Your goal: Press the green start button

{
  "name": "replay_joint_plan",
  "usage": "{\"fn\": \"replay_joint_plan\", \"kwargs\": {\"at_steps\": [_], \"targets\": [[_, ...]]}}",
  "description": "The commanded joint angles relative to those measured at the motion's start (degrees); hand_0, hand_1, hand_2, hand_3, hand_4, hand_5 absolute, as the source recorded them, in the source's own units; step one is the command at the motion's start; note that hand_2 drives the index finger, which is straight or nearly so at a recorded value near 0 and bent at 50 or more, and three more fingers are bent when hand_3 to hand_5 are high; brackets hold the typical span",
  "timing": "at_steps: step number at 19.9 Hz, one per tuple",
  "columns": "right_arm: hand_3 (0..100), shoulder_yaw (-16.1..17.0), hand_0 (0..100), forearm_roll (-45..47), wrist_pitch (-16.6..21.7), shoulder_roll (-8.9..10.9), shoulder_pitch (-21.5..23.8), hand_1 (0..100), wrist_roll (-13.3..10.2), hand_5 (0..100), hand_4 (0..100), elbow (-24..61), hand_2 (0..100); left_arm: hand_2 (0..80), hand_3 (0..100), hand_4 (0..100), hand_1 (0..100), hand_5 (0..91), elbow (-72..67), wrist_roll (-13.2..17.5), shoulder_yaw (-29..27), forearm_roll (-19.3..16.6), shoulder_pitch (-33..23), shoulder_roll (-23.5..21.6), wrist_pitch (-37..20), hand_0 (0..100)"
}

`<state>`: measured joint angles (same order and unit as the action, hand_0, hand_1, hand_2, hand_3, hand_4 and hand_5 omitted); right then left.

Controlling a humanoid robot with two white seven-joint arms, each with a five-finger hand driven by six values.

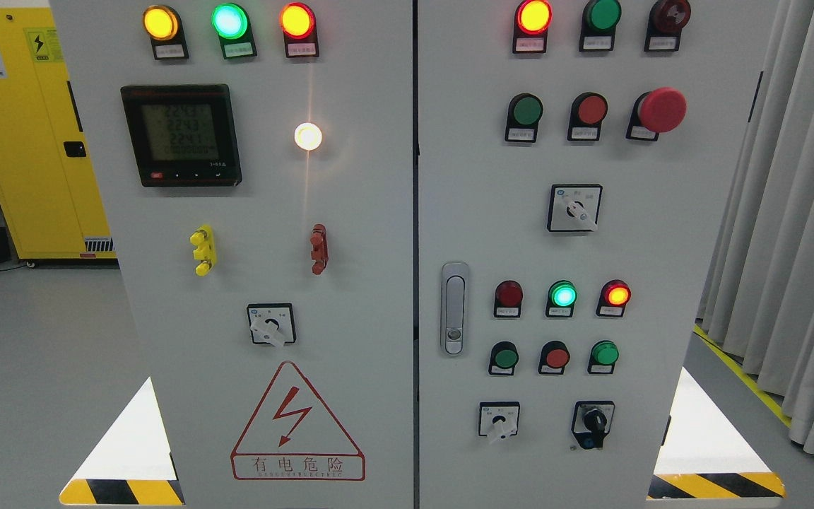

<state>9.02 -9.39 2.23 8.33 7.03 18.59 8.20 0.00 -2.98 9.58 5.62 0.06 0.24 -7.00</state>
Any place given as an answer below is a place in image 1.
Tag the lower left green push button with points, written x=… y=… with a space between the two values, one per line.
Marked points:
x=503 y=359

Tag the lower red push button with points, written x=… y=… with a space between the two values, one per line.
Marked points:
x=554 y=358

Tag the green start push button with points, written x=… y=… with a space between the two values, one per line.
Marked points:
x=523 y=116

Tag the lower right green push button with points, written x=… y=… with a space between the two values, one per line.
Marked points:
x=603 y=358

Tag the red stop push button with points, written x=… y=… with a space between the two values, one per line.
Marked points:
x=587 y=113

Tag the red emergency stop mushroom button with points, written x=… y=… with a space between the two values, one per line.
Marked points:
x=655 y=112

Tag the red terminal connector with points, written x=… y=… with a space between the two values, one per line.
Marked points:
x=320 y=248

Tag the unlit dark red lamp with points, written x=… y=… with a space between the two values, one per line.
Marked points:
x=508 y=299

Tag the lit white indicator lamp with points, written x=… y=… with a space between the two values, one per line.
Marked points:
x=308 y=136

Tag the lit green lamp lower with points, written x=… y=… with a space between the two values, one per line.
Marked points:
x=560 y=300

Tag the left grey cabinet door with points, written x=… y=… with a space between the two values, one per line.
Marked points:
x=354 y=321

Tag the grey cabinet door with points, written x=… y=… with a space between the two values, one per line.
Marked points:
x=484 y=202
x=354 y=321

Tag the right grey cabinet door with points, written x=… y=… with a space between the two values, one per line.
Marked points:
x=484 y=202

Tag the yellow terminal connector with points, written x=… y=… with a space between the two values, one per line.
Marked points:
x=204 y=252

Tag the lit red lamp lower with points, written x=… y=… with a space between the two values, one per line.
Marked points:
x=613 y=299

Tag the red electric hazard warning sticker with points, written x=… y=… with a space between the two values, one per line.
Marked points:
x=293 y=435

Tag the black digital power meter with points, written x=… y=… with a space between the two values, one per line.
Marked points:
x=183 y=135

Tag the red indicator lamp left door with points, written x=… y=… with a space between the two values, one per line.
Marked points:
x=299 y=31

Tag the red indicator lamp door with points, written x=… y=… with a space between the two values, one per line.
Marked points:
x=530 y=30
x=299 y=31

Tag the red indicator lamp right door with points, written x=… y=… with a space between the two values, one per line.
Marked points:
x=530 y=30

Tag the lit green indicator lamp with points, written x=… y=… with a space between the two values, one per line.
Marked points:
x=233 y=28

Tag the unlit green indicator lamp top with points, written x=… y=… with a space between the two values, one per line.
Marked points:
x=598 y=25

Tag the yellow indicator lamp top left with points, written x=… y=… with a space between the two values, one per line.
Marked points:
x=165 y=29

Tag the dark red buzzer lamp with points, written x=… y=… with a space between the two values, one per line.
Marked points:
x=665 y=24

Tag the grey curtain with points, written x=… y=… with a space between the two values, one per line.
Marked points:
x=758 y=300

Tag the right yellow black hazard base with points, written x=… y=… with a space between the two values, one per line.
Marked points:
x=716 y=486

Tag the yellow black hazard base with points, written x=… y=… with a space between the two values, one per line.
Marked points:
x=716 y=486
x=121 y=492

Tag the left yellow black hazard base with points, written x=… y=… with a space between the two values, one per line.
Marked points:
x=121 y=492

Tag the yellow safety storage cabinet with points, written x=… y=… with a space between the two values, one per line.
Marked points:
x=48 y=192

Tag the silver cabinet door handle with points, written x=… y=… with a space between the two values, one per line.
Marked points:
x=453 y=279

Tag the left door rotary selector switch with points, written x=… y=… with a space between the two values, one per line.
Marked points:
x=272 y=324

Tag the upper right rotary selector switch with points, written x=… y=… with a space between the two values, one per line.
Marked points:
x=574 y=208

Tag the lower white rotary selector switch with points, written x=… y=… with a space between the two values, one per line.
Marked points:
x=498 y=421

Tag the black key selector switch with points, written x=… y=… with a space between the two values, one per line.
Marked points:
x=592 y=422

